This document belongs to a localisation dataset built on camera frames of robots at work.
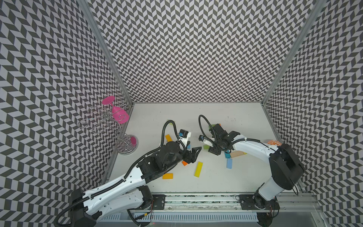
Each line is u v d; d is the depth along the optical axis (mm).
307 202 760
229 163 875
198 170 838
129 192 597
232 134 646
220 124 1060
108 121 929
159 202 751
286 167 450
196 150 609
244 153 581
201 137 788
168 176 810
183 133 580
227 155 889
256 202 653
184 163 863
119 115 844
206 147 810
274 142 908
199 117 765
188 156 598
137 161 515
